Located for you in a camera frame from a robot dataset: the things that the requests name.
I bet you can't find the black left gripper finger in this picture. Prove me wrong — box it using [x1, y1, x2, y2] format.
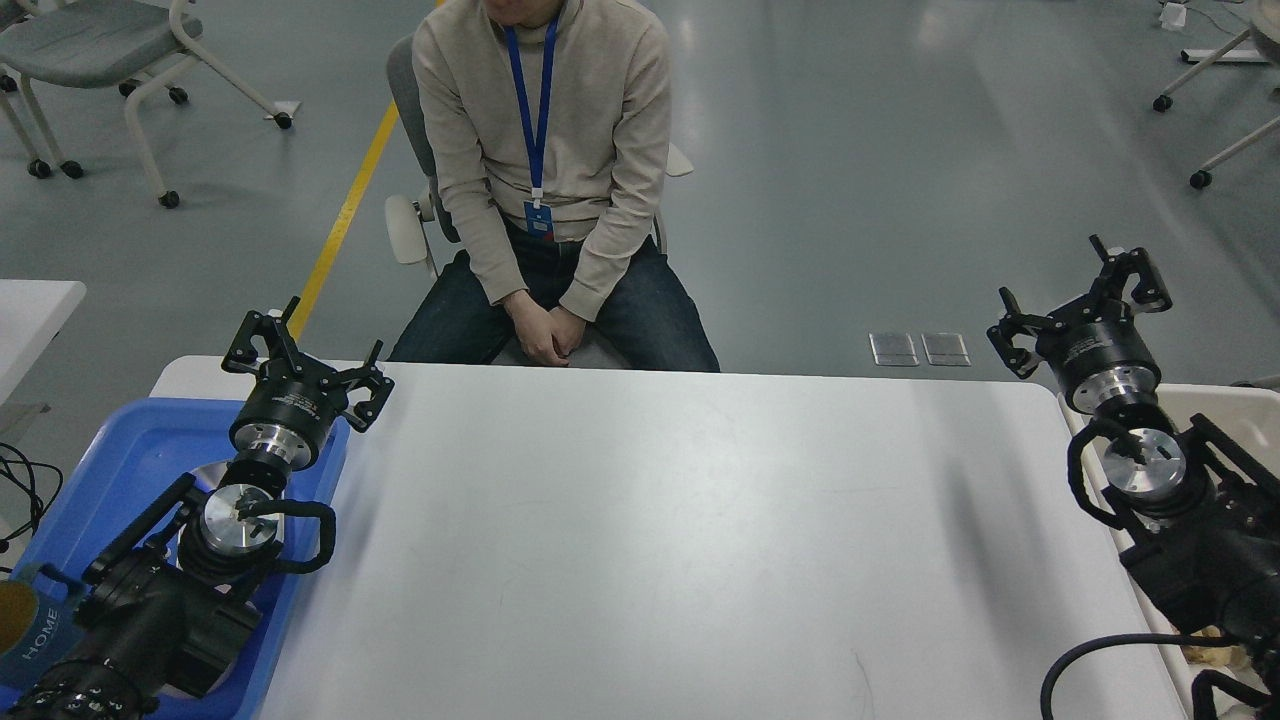
[221, 296, 303, 386]
[335, 340, 396, 433]

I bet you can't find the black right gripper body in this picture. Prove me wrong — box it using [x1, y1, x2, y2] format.
[1039, 319, 1161, 415]

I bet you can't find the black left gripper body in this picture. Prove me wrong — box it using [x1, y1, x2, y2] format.
[229, 377, 349, 470]

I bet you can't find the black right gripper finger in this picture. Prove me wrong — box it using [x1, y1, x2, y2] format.
[1065, 234, 1172, 325]
[987, 287, 1056, 380]

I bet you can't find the dark blue HOME mug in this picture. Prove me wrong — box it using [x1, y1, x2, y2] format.
[1, 564, 87, 689]

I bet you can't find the stainless steel rectangular tray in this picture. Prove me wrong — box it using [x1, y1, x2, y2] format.
[180, 460, 241, 506]

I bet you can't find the brown paper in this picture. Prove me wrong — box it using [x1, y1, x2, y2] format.
[1181, 644, 1249, 671]

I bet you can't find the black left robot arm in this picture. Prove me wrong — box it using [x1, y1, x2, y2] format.
[3, 299, 396, 719]

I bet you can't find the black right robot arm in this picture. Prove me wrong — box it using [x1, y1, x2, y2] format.
[986, 236, 1279, 719]

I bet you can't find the right metal floor plate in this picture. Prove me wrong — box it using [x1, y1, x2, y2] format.
[920, 332, 972, 366]

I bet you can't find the metal floor plate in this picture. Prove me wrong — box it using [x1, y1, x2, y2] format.
[868, 332, 920, 366]
[920, 332, 972, 366]

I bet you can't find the white chair base right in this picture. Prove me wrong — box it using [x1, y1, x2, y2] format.
[1151, 0, 1280, 192]

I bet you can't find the left metal floor plate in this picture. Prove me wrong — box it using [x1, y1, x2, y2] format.
[868, 332, 920, 366]

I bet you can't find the white side table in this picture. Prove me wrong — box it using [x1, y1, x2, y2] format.
[1, 279, 86, 402]

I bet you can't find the white power adapter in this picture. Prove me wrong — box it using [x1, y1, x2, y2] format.
[1158, 1, 1188, 32]

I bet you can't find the seated person in beige sweater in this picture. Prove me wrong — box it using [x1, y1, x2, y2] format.
[390, 1, 721, 373]

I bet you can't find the white grey rolling chair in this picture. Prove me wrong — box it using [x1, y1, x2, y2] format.
[1, 1, 293, 209]

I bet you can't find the blue lanyard with badge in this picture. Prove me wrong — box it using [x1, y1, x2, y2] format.
[502, 15, 561, 241]

